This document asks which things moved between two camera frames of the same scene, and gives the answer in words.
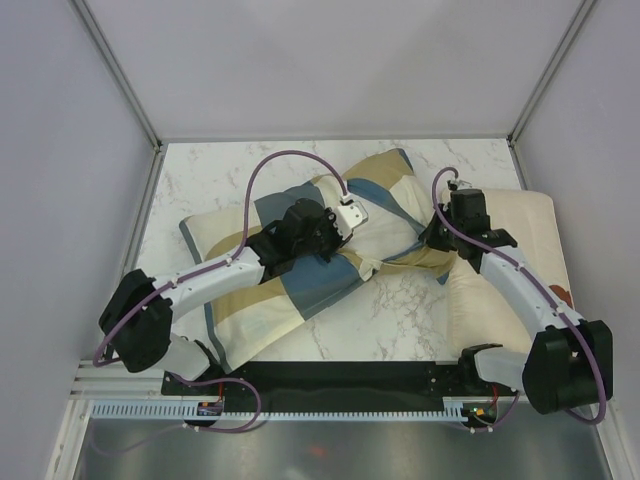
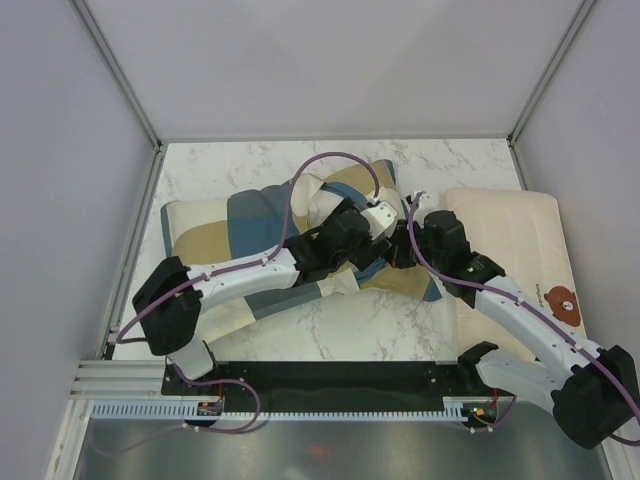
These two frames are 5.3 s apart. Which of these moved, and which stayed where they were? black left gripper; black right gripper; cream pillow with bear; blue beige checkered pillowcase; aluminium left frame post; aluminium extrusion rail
Moved: black right gripper; blue beige checkered pillowcase; black left gripper
Stayed: cream pillow with bear; aluminium left frame post; aluminium extrusion rail
